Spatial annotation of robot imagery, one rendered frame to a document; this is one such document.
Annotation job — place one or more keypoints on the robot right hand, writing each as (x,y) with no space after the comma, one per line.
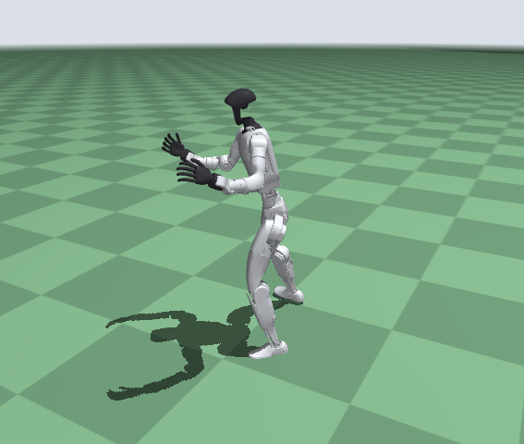
(176,148)

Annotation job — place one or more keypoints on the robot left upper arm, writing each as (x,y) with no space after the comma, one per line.
(258,147)

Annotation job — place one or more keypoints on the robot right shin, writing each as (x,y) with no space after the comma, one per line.
(286,272)

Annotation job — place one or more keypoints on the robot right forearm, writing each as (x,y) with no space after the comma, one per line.
(209,162)

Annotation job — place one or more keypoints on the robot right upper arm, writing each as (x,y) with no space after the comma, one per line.
(227,162)

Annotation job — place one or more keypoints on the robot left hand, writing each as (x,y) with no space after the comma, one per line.
(201,174)

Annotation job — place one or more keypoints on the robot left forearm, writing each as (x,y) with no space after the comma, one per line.
(242,185)

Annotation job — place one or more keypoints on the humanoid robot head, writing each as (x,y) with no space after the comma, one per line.
(241,98)

